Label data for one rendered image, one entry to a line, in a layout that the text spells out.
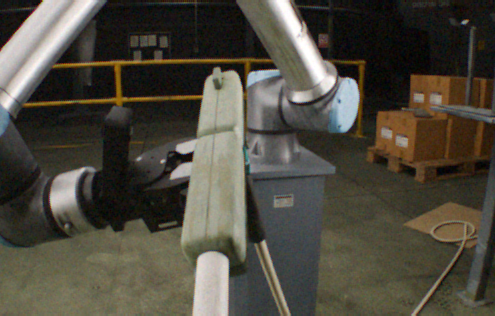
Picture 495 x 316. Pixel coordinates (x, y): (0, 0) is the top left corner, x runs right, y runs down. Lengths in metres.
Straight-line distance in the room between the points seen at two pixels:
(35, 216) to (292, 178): 0.74
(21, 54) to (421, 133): 3.12
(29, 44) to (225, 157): 0.42
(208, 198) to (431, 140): 3.26
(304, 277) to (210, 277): 0.98
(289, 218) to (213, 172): 0.80
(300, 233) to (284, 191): 0.15
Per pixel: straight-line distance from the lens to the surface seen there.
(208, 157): 0.37
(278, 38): 0.87
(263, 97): 1.10
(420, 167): 3.35
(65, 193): 0.51
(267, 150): 1.11
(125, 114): 0.45
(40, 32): 0.68
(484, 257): 1.70
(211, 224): 0.30
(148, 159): 0.49
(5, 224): 0.57
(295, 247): 1.18
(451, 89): 3.61
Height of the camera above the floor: 0.93
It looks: 13 degrees down
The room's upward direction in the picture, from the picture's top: straight up
